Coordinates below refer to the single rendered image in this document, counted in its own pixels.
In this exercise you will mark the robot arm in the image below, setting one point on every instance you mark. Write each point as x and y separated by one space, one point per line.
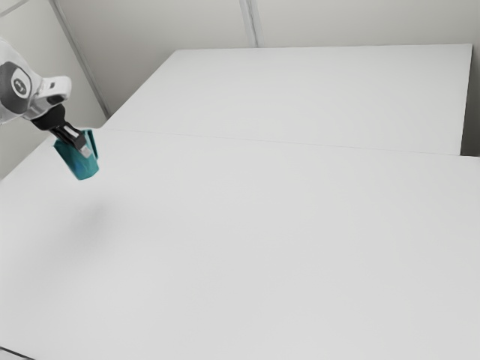
18 90

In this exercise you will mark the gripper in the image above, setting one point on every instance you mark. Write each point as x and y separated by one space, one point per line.
49 118

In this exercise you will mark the teal faceted mug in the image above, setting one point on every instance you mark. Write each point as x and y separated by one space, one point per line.
83 165

